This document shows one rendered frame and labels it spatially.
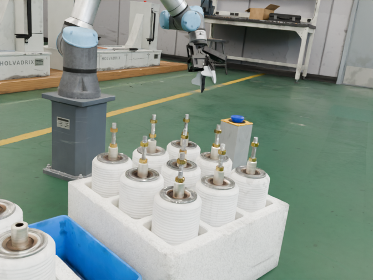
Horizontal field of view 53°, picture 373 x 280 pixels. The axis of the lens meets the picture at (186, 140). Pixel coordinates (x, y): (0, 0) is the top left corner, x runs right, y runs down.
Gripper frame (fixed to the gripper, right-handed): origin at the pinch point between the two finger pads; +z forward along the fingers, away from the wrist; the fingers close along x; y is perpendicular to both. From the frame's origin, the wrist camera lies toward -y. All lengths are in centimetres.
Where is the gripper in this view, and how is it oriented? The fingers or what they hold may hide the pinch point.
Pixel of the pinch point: (209, 88)
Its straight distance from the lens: 160.2
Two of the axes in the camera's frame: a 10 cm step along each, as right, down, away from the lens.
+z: 1.3, 9.9, -0.8
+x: 3.1, -1.2, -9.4
